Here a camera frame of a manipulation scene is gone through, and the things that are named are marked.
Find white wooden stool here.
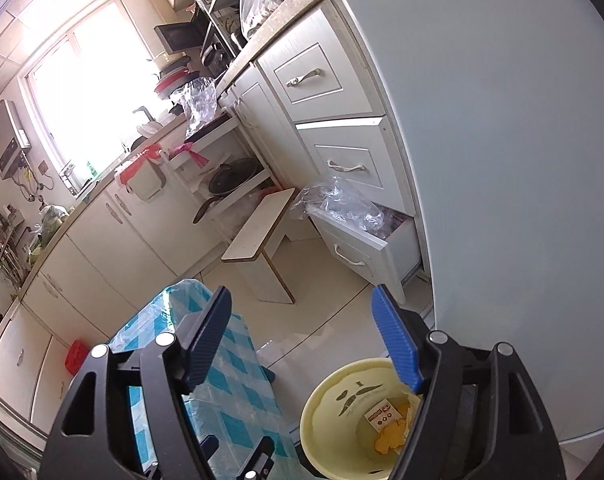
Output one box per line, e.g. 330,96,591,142
221,187,297,305

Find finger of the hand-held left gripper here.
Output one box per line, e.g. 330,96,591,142
239,436,275,480

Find crumpled clear plastic bag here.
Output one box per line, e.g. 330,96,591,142
289,177,385,241

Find blue checked plastic tablecloth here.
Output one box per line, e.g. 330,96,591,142
107,277,303,480

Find cream moustache print bin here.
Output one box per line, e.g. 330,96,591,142
300,357,427,480

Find black pan with glass lid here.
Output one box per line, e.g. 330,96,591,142
193,157,265,225

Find white pull-out storage rack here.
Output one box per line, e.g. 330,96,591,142
169,112,283,241

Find red plastic basket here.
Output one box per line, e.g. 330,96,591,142
64,340,88,376

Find black microwave oven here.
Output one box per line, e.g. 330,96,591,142
154,7,207,56

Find kitchen window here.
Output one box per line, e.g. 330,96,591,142
24,0,157,196

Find bag of green vegetables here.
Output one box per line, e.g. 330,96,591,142
29,205,70,261

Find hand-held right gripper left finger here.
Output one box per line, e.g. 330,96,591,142
39,286,233,480

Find stack of red-rimmed bowls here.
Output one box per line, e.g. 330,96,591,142
154,57,203,98

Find white refrigerator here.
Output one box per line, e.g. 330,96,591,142
314,0,604,446

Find wall utensil rack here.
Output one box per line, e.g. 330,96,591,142
0,205,28,291

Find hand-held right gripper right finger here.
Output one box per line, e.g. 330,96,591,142
372,284,567,480

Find white kitchen base cabinets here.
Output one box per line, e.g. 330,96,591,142
0,130,243,441

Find white hanging bin red bag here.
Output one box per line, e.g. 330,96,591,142
119,144,163,202

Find large clear plastic bag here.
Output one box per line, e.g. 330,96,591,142
239,0,290,38

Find small printed paper card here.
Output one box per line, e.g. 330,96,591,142
364,399,400,428

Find grey wall water heater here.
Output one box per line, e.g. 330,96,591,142
0,100,33,178

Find white drawer cabinet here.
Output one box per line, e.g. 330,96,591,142
254,0,425,306

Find black kitchen appliance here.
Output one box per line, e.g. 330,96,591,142
202,42,230,73

